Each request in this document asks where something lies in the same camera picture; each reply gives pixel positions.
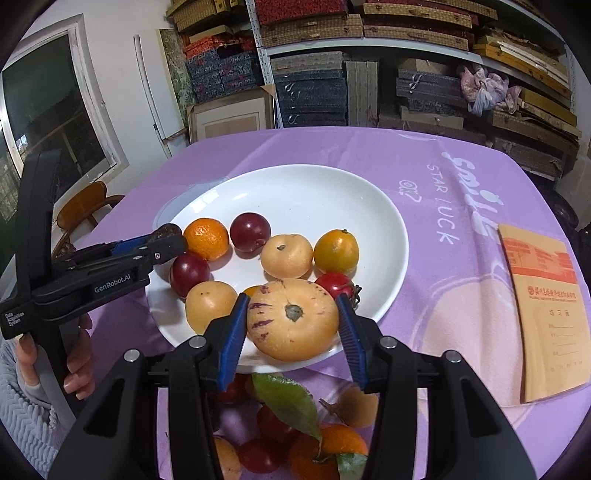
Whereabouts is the dark red plum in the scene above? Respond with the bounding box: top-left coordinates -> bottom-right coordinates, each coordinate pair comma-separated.
169,252 -> 211,299
229,212 -> 271,253

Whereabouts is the pale yellow round fruit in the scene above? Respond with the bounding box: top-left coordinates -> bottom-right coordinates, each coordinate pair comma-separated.
260,234 -> 312,279

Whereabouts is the white oval plate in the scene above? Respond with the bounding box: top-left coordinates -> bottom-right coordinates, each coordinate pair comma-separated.
144,163 -> 411,375

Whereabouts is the orange paper notebook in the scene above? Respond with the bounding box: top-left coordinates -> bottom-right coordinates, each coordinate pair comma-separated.
499,224 -> 590,403

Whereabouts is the red cherry tomato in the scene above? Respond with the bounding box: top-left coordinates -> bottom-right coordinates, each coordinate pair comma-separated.
315,272 -> 362,309

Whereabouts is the person's left hand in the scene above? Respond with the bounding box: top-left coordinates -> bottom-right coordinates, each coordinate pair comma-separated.
13,313 -> 98,401

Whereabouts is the framed picture cardboard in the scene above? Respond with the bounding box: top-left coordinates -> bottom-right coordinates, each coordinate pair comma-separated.
187,84 -> 276,143

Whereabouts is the wooden chair left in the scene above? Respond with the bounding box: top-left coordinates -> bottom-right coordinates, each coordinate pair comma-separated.
52,181 -> 124,259

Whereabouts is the purple tablecloth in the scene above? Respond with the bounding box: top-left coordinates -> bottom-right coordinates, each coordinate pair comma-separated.
82,127 -> 590,479

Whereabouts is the metal storage shelf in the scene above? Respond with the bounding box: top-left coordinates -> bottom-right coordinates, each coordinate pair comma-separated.
246,1 -> 584,180

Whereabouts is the dark passion fruit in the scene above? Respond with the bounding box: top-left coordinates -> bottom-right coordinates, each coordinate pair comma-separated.
148,223 -> 182,241

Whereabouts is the pink cloth bundle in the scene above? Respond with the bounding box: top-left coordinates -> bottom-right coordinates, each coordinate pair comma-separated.
459,65 -> 522,117

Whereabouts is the orange mandarin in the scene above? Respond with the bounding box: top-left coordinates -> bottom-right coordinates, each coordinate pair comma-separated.
183,218 -> 230,262

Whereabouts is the grey knitted sleeve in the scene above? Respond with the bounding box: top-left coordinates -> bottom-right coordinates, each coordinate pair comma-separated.
0,335 -> 67,479

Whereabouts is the leafy mandarin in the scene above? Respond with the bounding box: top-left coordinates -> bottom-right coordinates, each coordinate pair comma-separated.
252,374 -> 369,479

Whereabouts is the orange fruit apart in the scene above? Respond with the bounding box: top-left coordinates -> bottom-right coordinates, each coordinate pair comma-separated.
243,285 -> 262,297

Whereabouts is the yellow-orange round fruit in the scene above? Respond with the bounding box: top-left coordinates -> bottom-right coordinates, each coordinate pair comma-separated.
314,229 -> 360,276

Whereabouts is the large pepino melon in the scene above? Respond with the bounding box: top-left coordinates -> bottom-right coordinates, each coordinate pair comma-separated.
246,279 -> 339,363

